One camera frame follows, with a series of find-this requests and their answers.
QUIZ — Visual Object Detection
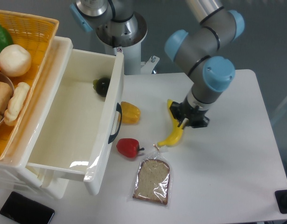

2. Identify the white round bun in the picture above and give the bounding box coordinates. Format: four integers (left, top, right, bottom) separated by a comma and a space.
0, 44, 32, 77

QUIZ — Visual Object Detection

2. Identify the red toy bell pepper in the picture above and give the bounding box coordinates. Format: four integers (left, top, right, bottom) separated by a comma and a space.
116, 138, 145, 158

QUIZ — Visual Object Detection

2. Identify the bagged bread slice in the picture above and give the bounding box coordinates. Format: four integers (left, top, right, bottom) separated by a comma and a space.
127, 145, 173, 208

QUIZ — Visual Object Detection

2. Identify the metal bowl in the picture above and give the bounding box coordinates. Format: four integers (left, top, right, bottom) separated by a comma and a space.
0, 72, 14, 126

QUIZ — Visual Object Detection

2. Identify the white drawer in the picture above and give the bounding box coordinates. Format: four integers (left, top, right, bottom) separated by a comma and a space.
28, 49, 124, 195

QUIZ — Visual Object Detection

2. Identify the dark toy eggplant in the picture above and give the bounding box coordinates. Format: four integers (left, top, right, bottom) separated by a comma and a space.
93, 77, 110, 97

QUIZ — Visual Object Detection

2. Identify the white drawer cabinet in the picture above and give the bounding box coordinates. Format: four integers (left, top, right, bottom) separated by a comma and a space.
0, 36, 73, 199

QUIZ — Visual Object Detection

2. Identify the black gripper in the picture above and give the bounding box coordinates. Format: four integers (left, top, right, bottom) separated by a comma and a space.
170, 98, 210, 129

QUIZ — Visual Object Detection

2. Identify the orange wicker basket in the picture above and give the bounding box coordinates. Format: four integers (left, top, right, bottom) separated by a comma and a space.
0, 10, 59, 160

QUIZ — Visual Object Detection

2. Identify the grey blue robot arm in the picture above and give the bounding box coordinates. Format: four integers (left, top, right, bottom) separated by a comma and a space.
70, 0, 245, 128

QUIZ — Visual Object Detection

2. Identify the black object at edge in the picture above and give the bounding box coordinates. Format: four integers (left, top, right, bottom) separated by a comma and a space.
274, 189, 287, 214

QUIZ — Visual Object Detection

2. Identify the brown toy potato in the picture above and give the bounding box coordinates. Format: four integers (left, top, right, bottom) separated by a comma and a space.
0, 82, 13, 121

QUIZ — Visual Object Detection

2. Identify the black smartphone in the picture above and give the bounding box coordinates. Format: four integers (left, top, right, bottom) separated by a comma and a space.
0, 191, 55, 224

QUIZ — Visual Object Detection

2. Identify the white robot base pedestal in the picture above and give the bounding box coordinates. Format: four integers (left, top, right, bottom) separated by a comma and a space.
96, 12, 160, 75

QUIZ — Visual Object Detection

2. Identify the yellow toy bell pepper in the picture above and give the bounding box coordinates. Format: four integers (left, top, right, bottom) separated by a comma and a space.
121, 101, 141, 124

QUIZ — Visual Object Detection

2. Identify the yellow toy banana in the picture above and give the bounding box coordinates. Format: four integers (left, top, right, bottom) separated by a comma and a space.
157, 99, 183, 147

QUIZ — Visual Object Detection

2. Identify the beige toy bread roll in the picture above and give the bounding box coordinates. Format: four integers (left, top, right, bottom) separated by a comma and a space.
4, 82, 30, 126

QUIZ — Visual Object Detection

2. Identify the green toy pepper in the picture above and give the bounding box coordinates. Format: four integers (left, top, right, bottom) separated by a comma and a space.
0, 25, 14, 53

